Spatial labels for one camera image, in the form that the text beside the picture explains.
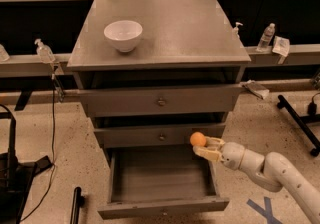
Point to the clear bottle far left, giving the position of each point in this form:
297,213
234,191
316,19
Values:
4,56

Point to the clear pump bottle left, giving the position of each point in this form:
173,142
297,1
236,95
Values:
44,52

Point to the clear water bottle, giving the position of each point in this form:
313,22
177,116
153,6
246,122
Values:
266,38

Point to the orange fruit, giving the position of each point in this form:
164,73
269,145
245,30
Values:
197,139

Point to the black power adapter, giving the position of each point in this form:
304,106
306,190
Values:
312,107

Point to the grey top drawer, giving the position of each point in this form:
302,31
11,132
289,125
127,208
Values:
159,100

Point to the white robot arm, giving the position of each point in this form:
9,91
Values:
271,172

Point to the black tube handle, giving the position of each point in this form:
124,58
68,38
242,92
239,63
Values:
77,203

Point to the clear pump bottle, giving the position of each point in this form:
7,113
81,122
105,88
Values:
44,52
236,28

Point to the grey bottom drawer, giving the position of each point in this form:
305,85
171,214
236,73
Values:
160,180

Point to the grey middle drawer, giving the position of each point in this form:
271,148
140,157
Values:
154,135

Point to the grey drawer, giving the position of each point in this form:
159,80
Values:
154,135
159,100
160,180

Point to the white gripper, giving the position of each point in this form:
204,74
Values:
232,155

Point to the black equipment base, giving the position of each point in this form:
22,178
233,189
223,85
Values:
16,178

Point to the clear pump bottle right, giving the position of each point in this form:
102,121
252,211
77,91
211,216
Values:
236,28

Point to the white ceramic bowl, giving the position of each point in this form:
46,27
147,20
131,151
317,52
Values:
123,35

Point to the folded grey cloth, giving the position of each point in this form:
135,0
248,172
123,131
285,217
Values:
257,89

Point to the black stand leg with caster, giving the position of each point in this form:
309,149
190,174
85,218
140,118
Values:
303,122

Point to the grey drawer cabinet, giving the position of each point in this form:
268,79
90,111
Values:
184,43

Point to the white wipes packet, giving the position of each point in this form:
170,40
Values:
281,46

